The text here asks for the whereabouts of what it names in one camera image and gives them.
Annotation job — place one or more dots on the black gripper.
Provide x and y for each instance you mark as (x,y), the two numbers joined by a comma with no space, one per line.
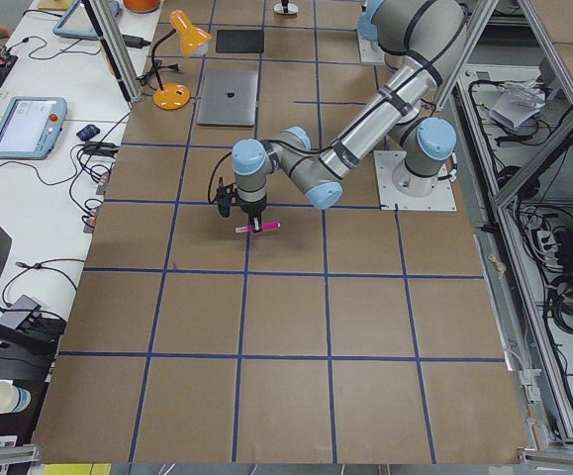
(252,209)

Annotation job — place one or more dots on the pink highlighter pen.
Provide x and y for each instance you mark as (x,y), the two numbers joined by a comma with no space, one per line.
(249,229)

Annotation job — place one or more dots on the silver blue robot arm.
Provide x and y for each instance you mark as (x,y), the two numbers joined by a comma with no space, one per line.
(428,36)

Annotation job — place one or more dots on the black mousepad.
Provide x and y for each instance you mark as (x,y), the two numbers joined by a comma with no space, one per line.
(240,41)

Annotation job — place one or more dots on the grey closed laptop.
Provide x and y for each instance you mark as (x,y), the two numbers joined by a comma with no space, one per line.
(228,98)

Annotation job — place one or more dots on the orange desk lamp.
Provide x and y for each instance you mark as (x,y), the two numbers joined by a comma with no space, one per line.
(192,41)

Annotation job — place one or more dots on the small blue black device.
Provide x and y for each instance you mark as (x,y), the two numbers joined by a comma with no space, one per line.
(88,132)

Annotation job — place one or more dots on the black power adapter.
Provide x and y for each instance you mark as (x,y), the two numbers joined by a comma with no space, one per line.
(135,42)

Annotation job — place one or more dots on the blue teach pendant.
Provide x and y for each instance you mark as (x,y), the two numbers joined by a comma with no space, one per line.
(75,24)
(30,127)

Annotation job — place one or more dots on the orange round object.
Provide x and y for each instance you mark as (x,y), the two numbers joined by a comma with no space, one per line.
(142,6)

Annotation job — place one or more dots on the grey usb hub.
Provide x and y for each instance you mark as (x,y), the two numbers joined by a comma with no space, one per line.
(14,316)

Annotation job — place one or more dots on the crumpled white paper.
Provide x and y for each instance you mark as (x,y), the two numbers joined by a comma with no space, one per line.
(519,101)

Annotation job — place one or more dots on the white power strip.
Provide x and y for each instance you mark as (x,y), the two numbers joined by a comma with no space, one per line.
(547,242)

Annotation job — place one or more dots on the white paper cup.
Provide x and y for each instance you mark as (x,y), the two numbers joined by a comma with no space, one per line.
(13,399)

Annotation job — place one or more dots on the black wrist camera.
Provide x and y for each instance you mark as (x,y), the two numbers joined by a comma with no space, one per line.
(226,198)

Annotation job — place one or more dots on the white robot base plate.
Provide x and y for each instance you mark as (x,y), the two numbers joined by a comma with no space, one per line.
(400,190)

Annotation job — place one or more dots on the aluminium frame post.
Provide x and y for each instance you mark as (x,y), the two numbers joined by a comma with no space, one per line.
(113,45)

